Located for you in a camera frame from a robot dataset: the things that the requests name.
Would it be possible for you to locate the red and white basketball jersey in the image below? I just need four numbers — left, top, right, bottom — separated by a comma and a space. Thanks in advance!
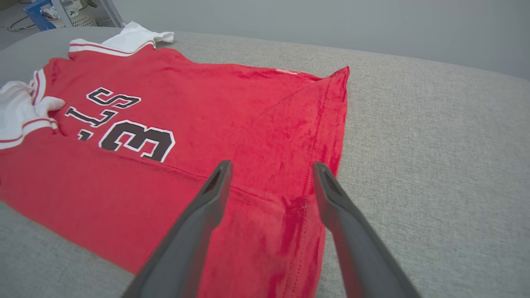
0, 22, 350, 298

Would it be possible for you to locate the grey metal partition post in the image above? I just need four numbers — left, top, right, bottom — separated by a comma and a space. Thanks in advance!
99, 0, 125, 28

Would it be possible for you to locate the blue box in background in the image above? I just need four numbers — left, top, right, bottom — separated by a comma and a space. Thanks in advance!
23, 0, 56, 31

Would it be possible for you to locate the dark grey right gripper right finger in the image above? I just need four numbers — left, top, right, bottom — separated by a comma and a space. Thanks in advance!
312, 162, 422, 298

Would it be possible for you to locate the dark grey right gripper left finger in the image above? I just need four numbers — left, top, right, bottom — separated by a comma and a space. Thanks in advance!
122, 160, 234, 298

